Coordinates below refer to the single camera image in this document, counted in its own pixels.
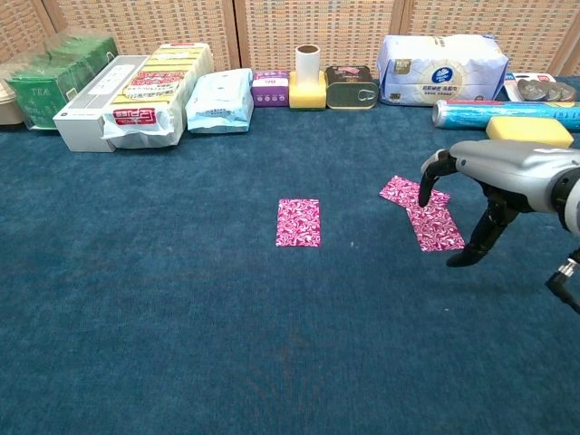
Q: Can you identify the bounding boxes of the yellow red snack package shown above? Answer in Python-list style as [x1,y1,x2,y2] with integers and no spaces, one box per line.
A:
[101,43,215,150]

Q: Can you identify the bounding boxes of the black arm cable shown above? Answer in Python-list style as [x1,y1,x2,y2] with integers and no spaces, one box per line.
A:
[545,246,580,316]

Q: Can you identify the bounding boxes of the white tissue pack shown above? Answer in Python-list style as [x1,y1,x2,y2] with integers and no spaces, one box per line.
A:
[376,34,509,108]

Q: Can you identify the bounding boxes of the black gold luncheon meat can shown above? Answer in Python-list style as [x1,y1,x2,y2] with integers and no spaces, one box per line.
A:
[324,65,380,111]

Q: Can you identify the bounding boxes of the beige lunch box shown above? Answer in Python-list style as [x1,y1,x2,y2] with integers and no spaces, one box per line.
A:
[0,63,28,126]

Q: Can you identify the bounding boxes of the pink patterned card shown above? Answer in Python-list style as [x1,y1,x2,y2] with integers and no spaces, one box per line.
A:
[275,198,322,248]
[404,195,467,253]
[378,175,451,214]

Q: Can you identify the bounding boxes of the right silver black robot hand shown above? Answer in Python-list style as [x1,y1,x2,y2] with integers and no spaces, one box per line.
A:
[417,139,580,268]

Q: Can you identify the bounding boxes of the clear box green tea bags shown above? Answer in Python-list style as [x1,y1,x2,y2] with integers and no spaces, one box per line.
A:
[4,31,120,131]

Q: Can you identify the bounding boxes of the woven bamboo folding screen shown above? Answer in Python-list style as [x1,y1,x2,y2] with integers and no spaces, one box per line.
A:
[0,0,580,78]

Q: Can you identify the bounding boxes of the blue food wrap roll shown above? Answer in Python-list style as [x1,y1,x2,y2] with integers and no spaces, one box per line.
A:
[432,99,580,133]

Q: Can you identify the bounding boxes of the small purple box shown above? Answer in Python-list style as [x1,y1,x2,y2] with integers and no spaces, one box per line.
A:
[251,70,291,109]

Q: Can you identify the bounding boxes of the light blue wet wipes pack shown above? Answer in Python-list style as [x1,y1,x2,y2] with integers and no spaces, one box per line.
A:
[185,67,255,135]

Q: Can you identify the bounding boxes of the loose yellow sponge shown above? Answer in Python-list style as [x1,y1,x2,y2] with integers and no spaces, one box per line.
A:
[485,115,575,149]

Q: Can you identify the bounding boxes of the white power strip box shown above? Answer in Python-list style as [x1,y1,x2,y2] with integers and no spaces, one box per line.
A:
[53,54,150,153]

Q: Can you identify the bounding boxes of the dark teal table cloth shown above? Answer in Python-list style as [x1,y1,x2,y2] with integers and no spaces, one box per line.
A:
[0,76,580,435]

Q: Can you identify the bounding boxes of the yellow sponge under tube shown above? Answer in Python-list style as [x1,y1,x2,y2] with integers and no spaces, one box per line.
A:
[288,70,327,111]

